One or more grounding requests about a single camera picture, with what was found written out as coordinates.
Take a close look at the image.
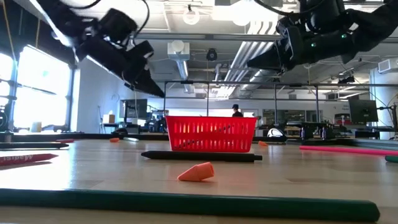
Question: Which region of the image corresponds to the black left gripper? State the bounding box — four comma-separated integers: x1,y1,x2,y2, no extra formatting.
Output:
76,34,165,98

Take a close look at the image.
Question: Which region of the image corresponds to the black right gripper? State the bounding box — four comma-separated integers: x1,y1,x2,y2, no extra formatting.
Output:
246,17,355,74

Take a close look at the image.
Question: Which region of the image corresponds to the pink pencil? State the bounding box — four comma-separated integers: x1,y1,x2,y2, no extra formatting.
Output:
298,145,398,157

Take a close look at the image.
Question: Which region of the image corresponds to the black monitor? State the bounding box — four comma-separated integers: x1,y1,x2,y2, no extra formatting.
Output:
119,98,148,119
348,98,379,123

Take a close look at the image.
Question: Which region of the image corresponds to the black pipe rack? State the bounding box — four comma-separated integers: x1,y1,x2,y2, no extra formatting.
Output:
162,80,398,127

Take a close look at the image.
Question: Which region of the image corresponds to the white ventilation unit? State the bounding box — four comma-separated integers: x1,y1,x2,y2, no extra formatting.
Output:
167,39,191,62

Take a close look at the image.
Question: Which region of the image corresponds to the person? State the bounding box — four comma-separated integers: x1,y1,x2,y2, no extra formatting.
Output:
231,103,244,118

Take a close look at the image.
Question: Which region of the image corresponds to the red plastic bin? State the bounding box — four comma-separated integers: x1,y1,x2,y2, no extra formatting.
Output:
165,115,259,154

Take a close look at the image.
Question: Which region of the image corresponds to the dark green pencil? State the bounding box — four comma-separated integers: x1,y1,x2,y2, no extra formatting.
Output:
0,187,381,223

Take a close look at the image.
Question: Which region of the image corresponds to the red crayon with white print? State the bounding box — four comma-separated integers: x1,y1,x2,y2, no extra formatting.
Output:
0,152,59,167

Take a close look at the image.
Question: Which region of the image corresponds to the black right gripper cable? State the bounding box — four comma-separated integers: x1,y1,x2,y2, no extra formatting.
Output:
253,0,312,17

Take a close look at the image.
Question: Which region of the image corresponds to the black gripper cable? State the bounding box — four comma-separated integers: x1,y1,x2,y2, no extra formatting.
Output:
132,0,151,40
253,0,312,17

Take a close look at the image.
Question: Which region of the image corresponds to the black ceiling camera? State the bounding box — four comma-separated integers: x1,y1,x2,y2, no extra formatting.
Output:
205,47,219,62

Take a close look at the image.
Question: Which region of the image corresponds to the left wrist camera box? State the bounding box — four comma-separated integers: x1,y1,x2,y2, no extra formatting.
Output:
98,8,139,43

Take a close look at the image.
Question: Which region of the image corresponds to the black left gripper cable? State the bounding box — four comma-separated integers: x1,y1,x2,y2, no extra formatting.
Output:
132,0,151,40

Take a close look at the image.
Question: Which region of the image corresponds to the black metal frame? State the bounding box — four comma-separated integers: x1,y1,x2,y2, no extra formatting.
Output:
0,132,398,149

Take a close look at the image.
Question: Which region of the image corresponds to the white wall vent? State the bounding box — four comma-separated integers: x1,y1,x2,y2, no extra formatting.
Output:
377,58,398,75

